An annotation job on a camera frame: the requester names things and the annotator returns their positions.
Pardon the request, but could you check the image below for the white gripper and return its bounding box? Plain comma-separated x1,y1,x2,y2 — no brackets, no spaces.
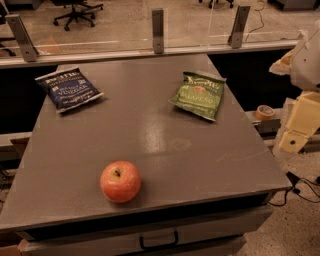
269,20,320,153

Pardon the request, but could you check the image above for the green jalapeno chip bag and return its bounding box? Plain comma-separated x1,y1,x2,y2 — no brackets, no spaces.
169,71,225,121

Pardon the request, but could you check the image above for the blue vinegar chip bag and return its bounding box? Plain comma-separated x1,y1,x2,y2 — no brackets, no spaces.
35,67,103,113

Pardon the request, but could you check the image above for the roll of tape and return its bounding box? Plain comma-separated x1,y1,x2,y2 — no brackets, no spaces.
256,105,275,120

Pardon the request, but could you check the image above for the red apple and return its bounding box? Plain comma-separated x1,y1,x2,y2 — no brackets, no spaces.
100,161,142,203

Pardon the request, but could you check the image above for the black office chair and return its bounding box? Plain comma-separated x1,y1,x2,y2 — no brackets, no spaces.
50,0,104,31

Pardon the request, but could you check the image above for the glass barrier panel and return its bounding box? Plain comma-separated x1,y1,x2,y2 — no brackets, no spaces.
1,0,320,55

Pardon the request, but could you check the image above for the right metal glass bracket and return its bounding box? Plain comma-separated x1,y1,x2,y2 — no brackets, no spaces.
228,6,251,49

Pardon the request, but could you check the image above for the metal glass bracket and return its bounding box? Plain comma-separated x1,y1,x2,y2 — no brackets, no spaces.
228,6,251,49
6,14,39,62
152,8,164,54

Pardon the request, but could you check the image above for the black floor cable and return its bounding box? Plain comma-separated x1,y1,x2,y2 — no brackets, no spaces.
268,171,320,208

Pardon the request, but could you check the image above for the middle metal glass bracket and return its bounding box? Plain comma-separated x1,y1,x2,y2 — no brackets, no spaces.
152,8,164,54

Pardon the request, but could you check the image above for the grey drawer with handle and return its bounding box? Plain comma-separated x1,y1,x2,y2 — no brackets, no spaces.
19,205,272,256

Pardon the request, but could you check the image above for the left metal glass bracket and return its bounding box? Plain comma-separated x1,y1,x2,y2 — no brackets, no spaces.
6,14,39,62

